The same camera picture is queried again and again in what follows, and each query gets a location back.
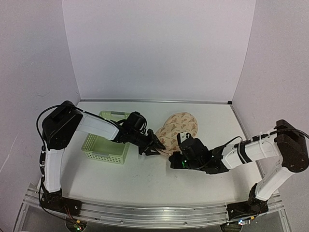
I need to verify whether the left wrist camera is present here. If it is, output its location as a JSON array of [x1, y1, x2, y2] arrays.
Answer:
[[122, 112, 147, 134]]

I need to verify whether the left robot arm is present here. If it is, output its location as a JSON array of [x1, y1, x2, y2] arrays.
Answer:
[[37, 101, 165, 211]]

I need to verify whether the green perforated plastic basket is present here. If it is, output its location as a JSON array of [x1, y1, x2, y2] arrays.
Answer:
[[81, 110, 131, 165]]

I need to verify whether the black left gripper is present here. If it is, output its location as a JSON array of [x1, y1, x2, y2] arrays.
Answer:
[[129, 130, 166, 156]]

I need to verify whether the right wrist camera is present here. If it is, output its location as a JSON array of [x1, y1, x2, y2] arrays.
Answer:
[[177, 132, 209, 168]]

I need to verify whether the floral mesh laundry bag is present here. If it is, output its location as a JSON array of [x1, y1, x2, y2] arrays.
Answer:
[[155, 112, 198, 157]]

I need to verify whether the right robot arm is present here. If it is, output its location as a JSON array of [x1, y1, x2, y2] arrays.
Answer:
[[169, 119, 309, 214]]

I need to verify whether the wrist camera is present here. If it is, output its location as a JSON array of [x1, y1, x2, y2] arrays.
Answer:
[[122, 112, 147, 134], [177, 132, 209, 168]]

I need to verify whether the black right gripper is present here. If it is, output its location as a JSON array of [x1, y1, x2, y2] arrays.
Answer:
[[169, 152, 204, 172]]

